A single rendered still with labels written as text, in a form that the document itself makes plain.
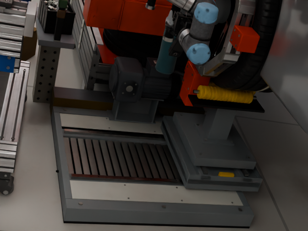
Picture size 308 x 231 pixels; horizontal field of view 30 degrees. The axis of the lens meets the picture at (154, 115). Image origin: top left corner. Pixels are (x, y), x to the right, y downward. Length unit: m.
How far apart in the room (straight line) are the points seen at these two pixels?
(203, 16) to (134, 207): 0.91
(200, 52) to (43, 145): 1.16
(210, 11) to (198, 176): 0.91
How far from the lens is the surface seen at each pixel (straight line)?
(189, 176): 2.54
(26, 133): 2.88
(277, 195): 2.94
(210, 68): 2.36
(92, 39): 3.07
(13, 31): 2.19
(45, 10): 2.86
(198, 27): 1.90
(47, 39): 2.79
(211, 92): 2.47
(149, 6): 2.54
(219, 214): 2.53
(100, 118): 2.96
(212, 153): 2.63
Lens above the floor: 1.56
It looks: 29 degrees down
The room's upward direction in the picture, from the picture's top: 15 degrees clockwise
